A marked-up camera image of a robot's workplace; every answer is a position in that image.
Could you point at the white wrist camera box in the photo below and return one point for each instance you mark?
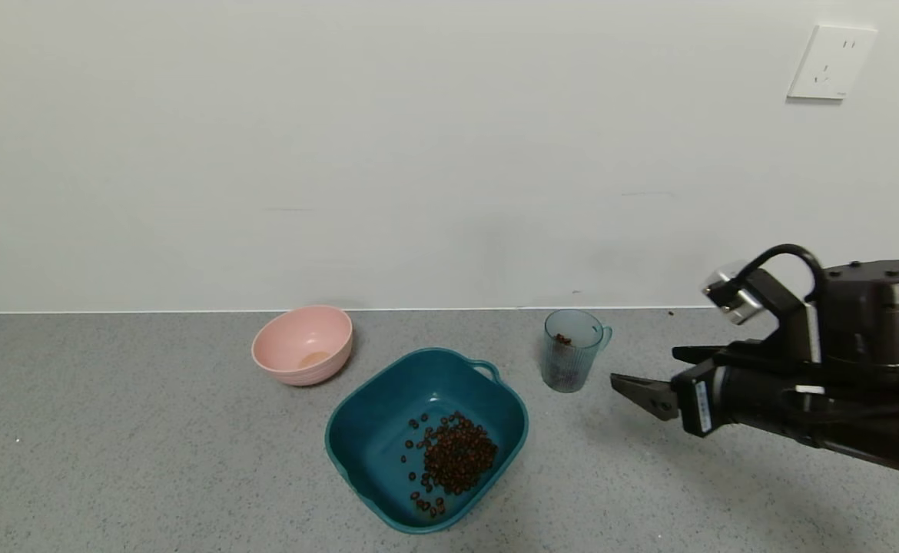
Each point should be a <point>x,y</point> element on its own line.
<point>730,296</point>

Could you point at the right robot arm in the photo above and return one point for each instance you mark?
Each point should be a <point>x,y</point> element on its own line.
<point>880,322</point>

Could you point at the pink bowl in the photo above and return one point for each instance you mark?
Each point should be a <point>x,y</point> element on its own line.
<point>303,346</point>

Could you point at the teal square plastic basin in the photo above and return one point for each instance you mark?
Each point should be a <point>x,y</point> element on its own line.
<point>373,438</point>

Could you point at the brown coffee beans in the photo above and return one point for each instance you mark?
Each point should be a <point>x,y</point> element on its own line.
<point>457,461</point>

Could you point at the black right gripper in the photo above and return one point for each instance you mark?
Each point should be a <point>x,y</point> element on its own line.
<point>700,405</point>

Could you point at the white wall socket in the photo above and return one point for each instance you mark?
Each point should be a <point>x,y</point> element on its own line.
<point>832,61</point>

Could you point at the translucent teal ribbed cup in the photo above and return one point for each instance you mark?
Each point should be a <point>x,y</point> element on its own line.
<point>572,372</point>

